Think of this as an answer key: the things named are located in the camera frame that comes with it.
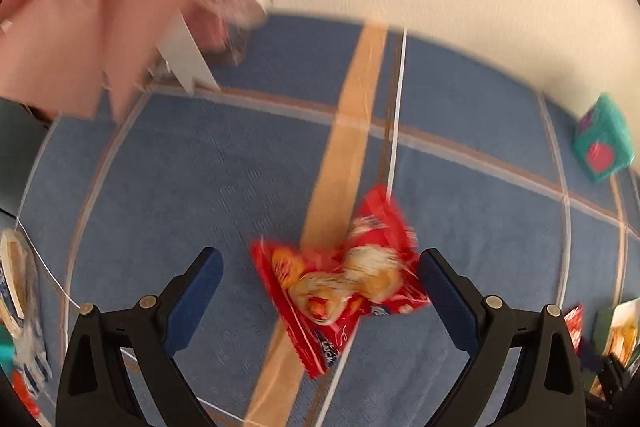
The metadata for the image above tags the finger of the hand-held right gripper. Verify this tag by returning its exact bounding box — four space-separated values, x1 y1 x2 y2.
597 354 628 400

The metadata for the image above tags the blue white plastic packet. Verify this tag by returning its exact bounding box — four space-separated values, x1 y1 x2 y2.
0 229 53 388

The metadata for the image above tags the pink flower bouquet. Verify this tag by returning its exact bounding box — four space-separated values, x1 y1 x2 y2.
0 0 411 122

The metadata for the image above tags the teal toy box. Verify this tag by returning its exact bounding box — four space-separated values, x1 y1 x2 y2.
573 93 633 184

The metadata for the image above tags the white tray with green rim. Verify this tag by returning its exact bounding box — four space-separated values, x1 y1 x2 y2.
592 299 640 408

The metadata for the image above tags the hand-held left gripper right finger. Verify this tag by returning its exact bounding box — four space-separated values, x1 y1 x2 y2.
419 248 587 427

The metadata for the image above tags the pink translucent box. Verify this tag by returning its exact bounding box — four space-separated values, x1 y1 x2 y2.
190 0 276 68

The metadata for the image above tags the orange jelly packet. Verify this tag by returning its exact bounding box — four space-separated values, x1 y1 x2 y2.
607 307 640 358

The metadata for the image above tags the teal and red object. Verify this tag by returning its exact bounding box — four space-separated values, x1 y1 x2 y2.
0 326 42 419

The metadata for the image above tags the small red snack packet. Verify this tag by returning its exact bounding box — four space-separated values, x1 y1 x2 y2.
250 184 432 380

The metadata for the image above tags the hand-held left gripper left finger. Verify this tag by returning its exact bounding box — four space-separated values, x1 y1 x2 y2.
56 247 224 427

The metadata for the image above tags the blue plaid tablecloth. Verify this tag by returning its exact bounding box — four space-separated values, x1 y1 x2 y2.
10 9 640 427

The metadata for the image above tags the red patterned snack packet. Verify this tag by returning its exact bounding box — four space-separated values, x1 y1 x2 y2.
565 304 585 353

